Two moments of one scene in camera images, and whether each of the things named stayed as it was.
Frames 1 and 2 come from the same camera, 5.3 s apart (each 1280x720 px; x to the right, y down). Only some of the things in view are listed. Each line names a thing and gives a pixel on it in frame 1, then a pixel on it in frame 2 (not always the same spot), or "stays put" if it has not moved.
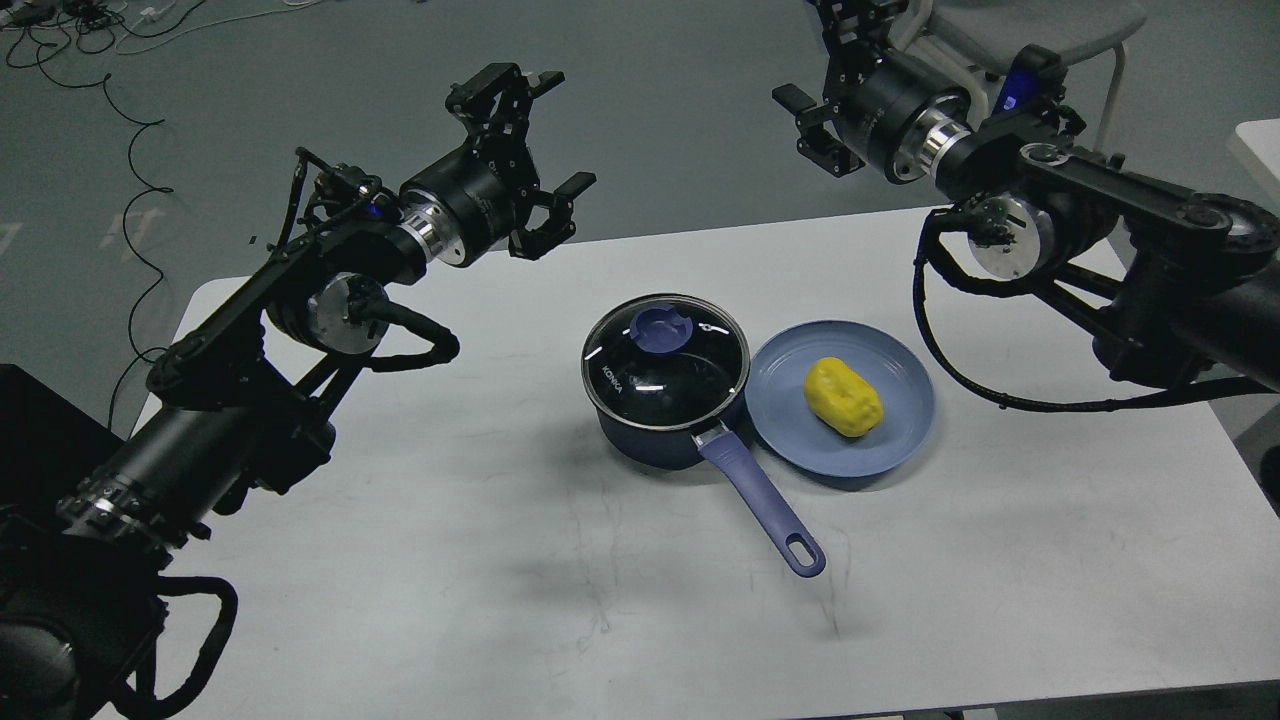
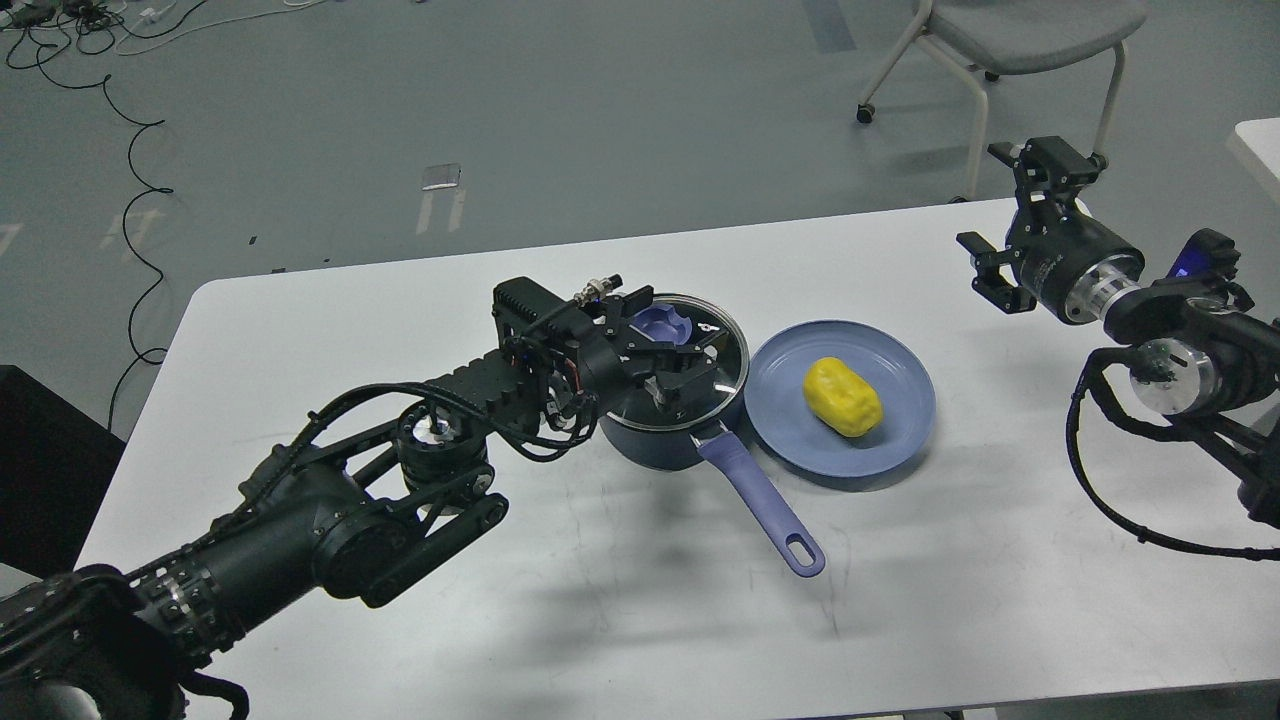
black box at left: [47, 443] stays put
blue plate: [783, 422] stays put
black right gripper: [898, 112] -> [1067, 260]
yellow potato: [842, 397] stays put
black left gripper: [465, 203] -> [614, 359]
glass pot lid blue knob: [665, 361] stays put
